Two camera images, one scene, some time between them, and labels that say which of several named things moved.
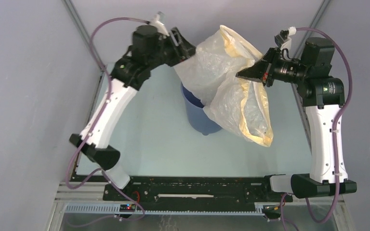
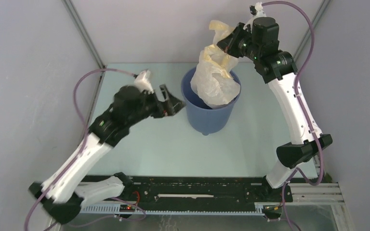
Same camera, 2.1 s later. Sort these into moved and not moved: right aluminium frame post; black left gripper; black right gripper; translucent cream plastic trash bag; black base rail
Moved: black right gripper; translucent cream plastic trash bag; black left gripper
Not moved: right aluminium frame post; black base rail
